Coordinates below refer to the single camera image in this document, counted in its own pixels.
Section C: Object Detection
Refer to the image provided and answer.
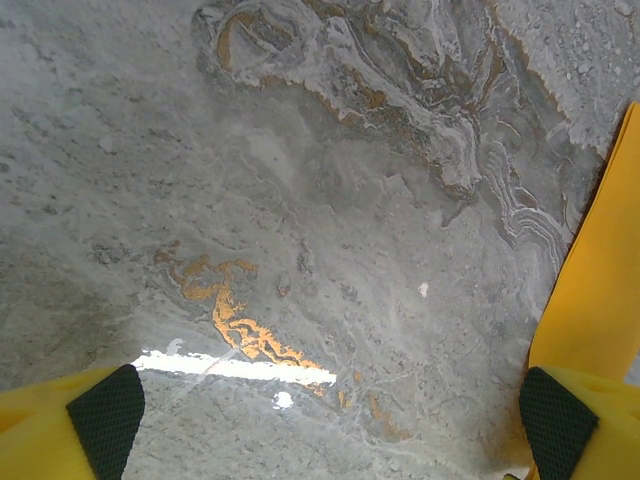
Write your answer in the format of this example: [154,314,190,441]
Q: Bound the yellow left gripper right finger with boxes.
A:
[518,365,640,480]

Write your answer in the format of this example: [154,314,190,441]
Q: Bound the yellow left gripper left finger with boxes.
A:
[0,363,147,480]

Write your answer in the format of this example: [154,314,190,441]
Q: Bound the orange cloth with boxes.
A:
[527,101,640,381]

